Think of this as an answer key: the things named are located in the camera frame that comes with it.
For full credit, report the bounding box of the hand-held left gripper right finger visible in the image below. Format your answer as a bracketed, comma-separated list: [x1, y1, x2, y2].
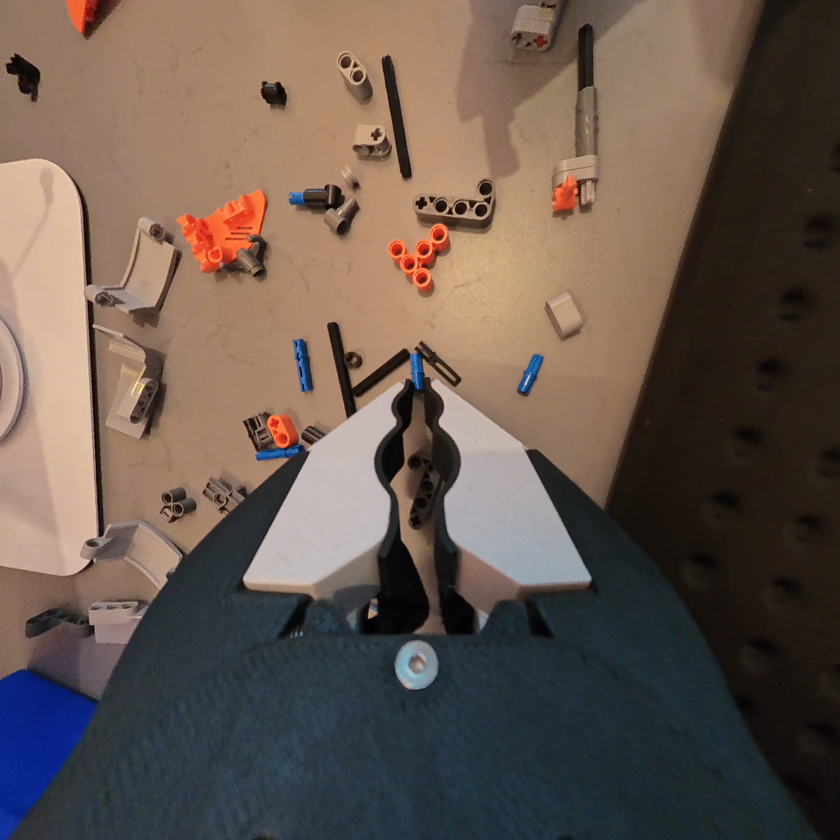
[422, 378, 593, 635]

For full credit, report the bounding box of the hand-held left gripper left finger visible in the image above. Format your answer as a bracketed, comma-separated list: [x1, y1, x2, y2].
[241, 382, 429, 635]

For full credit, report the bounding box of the light grey cross-hole connector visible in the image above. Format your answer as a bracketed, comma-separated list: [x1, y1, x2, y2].
[353, 123, 393, 160]

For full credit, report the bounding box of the dark grey holed beam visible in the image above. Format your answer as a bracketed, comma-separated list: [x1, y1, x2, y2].
[407, 454, 442, 529]

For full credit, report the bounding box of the dark grey double connector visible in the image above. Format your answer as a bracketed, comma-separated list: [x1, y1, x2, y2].
[201, 477, 249, 515]

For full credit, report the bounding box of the grey curved panel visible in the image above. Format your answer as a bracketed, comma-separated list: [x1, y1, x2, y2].
[84, 218, 182, 313]
[92, 323, 166, 439]
[80, 520, 184, 592]

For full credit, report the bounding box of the black long pin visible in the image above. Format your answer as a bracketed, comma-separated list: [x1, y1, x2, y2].
[415, 341, 462, 385]

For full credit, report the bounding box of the light grey slope tile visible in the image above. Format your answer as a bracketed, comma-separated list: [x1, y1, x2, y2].
[545, 292, 585, 340]

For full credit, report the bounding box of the light grey angled panel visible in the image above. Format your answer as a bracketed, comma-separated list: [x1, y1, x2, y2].
[88, 598, 149, 646]

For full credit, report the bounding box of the dark grey pin connector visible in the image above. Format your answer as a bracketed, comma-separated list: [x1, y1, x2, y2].
[226, 236, 269, 278]

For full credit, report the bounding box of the black dimpled mat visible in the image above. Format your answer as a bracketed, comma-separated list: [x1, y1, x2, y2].
[605, 0, 840, 840]

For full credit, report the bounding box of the dark grey short beam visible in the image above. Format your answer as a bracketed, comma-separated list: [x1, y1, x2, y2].
[26, 609, 91, 639]

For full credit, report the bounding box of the orange five-hole connector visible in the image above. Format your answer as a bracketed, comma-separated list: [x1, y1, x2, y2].
[387, 223, 451, 290]

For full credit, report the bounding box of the orange flat panel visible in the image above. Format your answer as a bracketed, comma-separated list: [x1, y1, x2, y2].
[176, 190, 269, 273]

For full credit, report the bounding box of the grey L-shaped beam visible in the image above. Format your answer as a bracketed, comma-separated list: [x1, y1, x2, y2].
[413, 178, 497, 229]

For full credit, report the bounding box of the blue storage box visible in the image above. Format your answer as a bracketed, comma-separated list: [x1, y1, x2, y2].
[0, 668, 101, 828]

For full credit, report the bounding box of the white stand base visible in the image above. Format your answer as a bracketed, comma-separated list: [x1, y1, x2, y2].
[0, 159, 101, 577]

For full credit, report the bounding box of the long black axle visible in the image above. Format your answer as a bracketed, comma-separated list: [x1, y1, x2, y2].
[382, 56, 413, 180]

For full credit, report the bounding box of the grey cylinder axle assembly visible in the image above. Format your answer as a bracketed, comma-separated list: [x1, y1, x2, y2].
[551, 24, 602, 213]

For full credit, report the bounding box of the grey double-hole connector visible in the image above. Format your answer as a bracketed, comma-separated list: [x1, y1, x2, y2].
[336, 51, 374, 104]

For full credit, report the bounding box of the light grey long block piece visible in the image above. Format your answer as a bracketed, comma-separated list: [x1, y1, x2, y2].
[511, 0, 567, 53]

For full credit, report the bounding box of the black small angled connector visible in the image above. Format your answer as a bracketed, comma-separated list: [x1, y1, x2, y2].
[5, 54, 42, 102]

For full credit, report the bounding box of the orange wedge brick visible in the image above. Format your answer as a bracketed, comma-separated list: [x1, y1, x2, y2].
[66, 0, 122, 35]

